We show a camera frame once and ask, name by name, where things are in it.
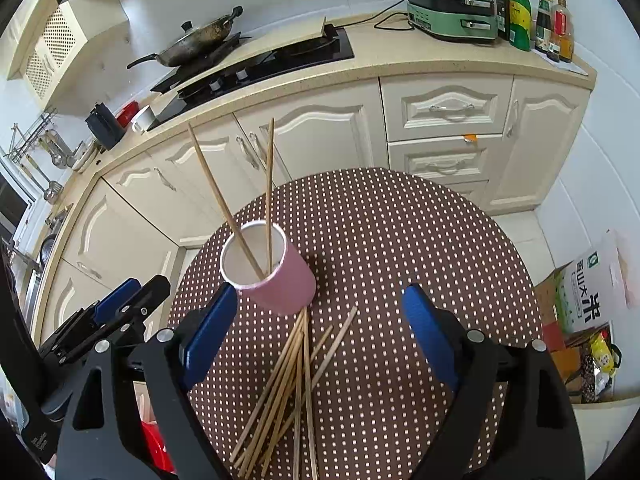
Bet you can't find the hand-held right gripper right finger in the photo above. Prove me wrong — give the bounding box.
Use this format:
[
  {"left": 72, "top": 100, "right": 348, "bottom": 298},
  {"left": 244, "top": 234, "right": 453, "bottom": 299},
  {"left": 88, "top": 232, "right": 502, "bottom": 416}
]
[{"left": 401, "top": 282, "right": 587, "bottom": 480}]

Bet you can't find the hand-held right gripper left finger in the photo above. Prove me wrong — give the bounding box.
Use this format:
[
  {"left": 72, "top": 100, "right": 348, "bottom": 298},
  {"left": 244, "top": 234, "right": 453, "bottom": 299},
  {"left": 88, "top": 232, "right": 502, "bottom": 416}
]
[{"left": 54, "top": 282, "right": 240, "bottom": 480}]

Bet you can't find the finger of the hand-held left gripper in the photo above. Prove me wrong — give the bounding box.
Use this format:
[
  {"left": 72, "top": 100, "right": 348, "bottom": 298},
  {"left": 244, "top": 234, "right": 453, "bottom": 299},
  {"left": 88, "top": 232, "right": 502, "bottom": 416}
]
[
  {"left": 39, "top": 278, "right": 142, "bottom": 362},
  {"left": 112, "top": 275, "right": 172, "bottom": 347}
]

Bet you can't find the bunch of bamboo chopsticks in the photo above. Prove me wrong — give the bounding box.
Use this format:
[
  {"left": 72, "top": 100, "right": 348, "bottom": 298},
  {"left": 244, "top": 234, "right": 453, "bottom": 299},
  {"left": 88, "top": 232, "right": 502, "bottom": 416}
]
[{"left": 231, "top": 306, "right": 359, "bottom": 480}]

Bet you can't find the pink paper cup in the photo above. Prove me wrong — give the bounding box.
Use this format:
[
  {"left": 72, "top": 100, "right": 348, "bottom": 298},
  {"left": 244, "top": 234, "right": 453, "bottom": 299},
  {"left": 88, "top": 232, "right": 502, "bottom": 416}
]
[{"left": 220, "top": 221, "right": 317, "bottom": 317}]

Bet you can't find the brown polka dot tablecloth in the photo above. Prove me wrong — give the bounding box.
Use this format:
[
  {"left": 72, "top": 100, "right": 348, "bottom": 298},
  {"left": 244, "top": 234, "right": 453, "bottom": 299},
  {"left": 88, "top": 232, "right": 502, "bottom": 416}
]
[{"left": 167, "top": 167, "right": 544, "bottom": 480}]

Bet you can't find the thin bamboo chopstick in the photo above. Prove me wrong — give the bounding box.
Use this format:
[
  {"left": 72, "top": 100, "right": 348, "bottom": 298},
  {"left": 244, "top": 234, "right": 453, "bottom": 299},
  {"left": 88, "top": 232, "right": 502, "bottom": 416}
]
[
  {"left": 266, "top": 118, "right": 275, "bottom": 275},
  {"left": 187, "top": 123, "right": 266, "bottom": 280}
]

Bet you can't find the brown cardboard box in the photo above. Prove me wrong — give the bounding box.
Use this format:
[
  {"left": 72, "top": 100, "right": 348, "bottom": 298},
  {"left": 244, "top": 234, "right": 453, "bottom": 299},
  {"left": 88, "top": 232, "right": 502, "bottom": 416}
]
[{"left": 532, "top": 260, "right": 576, "bottom": 351}]

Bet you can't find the stack of white plates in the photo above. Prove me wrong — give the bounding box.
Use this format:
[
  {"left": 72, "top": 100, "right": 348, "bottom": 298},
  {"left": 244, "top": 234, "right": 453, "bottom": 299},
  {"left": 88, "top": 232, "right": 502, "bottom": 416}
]
[{"left": 70, "top": 140, "right": 103, "bottom": 173}]

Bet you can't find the metal utensil rack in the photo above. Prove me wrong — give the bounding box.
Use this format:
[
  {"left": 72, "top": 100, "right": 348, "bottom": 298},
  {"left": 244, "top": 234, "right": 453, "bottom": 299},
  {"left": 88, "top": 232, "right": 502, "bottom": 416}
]
[{"left": 2, "top": 110, "right": 76, "bottom": 206}]

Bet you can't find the black box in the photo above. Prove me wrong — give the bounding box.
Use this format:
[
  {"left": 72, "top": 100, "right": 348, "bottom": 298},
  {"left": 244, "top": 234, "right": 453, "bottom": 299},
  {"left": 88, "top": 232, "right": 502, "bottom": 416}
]
[{"left": 85, "top": 102, "right": 126, "bottom": 152}]

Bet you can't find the white rice bag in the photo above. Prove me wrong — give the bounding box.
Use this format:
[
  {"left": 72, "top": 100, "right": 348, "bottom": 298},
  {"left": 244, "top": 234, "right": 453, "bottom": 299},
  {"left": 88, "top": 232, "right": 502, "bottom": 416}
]
[{"left": 555, "top": 230, "right": 638, "bottom": 333}]

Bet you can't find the medium cream drawer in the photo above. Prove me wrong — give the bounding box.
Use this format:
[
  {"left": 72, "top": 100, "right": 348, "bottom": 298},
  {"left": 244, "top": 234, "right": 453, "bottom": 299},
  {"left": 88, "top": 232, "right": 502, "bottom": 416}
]
[{"left": 387, "top": 132, "right": 502, "bottom": 186}]

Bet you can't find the yellow snack packet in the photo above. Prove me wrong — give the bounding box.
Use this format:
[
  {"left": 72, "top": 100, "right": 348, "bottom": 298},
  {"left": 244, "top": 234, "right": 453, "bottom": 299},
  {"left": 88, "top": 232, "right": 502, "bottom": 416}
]
[{"left": 587, "top": 332, "right": 621, "bottom": 376}]

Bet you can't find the white cup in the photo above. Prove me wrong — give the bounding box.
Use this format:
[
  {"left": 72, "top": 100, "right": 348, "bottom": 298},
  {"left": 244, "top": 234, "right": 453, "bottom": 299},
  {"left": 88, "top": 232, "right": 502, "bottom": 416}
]
[{"left": 131, "top": 105, "right": 158, "bottom": 133}]

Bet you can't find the large cream drawer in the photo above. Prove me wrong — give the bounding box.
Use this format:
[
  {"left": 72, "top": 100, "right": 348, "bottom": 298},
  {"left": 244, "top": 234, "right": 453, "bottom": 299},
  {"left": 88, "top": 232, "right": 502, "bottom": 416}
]
[{"left": 380, "top": 76, "right": 514, "bottom": 143}]

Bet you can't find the row of cream cabinet doors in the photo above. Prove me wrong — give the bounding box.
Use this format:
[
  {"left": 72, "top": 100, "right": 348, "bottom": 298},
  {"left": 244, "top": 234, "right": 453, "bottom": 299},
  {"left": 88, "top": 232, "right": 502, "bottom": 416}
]
[{"left": 40, "top": 76, "right": 593, "bottom": 341}]

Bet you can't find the cream lattice cabinet panel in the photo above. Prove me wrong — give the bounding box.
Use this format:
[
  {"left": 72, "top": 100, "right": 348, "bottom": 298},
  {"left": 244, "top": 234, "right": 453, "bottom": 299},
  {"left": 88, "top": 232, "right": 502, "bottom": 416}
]
[{"left": 10, "top": 0, "right": 96, "bottom": 106}]

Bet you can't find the black wok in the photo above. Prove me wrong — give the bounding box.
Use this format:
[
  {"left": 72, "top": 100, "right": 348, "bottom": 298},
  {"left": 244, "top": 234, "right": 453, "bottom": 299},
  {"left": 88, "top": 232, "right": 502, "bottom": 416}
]
[{"left": 126, "top": 6, "right": 244, "bottom": 70}]

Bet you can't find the black gas stove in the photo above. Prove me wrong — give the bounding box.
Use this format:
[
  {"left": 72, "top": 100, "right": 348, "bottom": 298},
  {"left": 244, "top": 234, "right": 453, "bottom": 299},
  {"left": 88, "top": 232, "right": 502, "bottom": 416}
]
[{"left": 145, "top": 27, "right": 356, "bottom": 133}]

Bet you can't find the beige kitchen countertop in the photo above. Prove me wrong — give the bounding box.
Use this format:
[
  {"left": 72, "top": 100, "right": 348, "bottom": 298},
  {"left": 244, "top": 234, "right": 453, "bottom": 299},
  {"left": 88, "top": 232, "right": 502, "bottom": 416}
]
[{"left": 30, "top": 10, "right": 598, "bottom": 311}]

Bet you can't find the yellow green bottle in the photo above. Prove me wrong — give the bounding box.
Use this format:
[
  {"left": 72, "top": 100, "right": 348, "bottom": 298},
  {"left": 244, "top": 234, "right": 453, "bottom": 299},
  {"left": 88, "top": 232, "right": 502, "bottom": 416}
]
[{"left": 510, "top": 0, "right": 532, "bottom": 52}]

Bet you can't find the green electric cooker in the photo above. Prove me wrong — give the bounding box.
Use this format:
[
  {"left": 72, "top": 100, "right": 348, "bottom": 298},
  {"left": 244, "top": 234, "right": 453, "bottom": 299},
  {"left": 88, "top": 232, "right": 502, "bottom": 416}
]
[{"left": 405, "top": 0, "right": 499, "bottom": 42}]

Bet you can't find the green label sauce bottle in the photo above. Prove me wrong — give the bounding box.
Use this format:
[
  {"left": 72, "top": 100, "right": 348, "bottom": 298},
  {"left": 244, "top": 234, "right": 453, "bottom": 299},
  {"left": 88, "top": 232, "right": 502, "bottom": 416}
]
[{"left": 535, "top": 0, "right": 553, "bottom": 56}]

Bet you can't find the red label sauce bottle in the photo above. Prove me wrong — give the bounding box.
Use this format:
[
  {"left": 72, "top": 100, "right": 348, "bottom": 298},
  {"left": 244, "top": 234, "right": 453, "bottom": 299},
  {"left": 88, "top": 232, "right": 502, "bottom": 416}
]
[{"left": 552, "top": 0, "right": 575, "bottom": 63}]

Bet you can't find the dark oil bottle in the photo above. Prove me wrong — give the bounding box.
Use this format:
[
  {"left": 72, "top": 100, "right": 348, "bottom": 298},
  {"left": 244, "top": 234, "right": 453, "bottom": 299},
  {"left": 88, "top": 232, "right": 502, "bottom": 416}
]
[{"left": 496, "top": 0, "right": 514, "bottom": 41}]

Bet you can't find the black power cable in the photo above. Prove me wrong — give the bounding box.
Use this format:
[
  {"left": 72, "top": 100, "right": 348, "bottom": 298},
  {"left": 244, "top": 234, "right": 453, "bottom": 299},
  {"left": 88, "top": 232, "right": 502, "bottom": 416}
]
[{"left": 327, "top": 10, "right": 413, "bottom": 32}]

